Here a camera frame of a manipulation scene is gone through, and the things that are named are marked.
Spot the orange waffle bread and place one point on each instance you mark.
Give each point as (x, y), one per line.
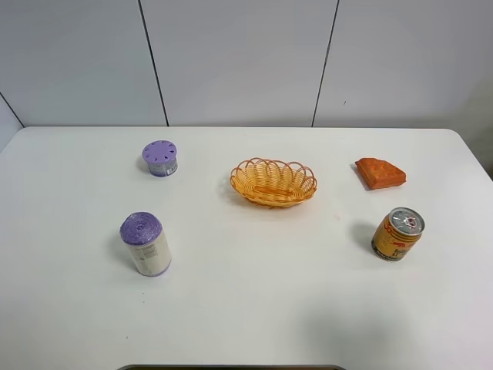
(380, 174)

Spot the orange woven basket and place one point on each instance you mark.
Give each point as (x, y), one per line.
(273, 183)

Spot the purple air freshener container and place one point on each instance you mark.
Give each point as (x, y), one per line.
(160, 157)

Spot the purple garbage bag roll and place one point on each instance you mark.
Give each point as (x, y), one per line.
(143, 234)

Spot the gold energy drink can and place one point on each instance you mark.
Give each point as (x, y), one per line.
(397, 233)

